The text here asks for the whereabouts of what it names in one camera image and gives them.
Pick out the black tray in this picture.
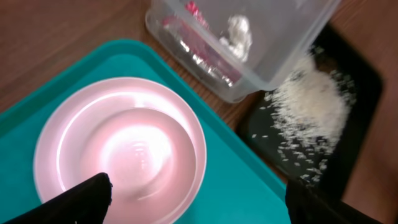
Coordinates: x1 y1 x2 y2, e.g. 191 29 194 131
236 24 383 198

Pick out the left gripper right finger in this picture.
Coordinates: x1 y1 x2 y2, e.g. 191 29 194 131
285 179 379 224

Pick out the small white bowl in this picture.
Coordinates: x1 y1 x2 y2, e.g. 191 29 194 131
80 108 197 200

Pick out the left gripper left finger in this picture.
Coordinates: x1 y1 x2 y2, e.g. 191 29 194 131
7 172 113 224

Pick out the white tissue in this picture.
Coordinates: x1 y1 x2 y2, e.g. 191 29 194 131
219 15 252 63

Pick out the clear plastic bin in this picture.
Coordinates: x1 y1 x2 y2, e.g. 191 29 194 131
145 0 339 103

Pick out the red snack wrapper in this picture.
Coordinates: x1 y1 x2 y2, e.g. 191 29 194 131
154 1 249 88

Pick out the teal plastic tray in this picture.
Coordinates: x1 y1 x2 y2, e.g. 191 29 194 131
1 40 290 223

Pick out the large white plate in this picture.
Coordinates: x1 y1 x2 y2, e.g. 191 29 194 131
34 78 206 223

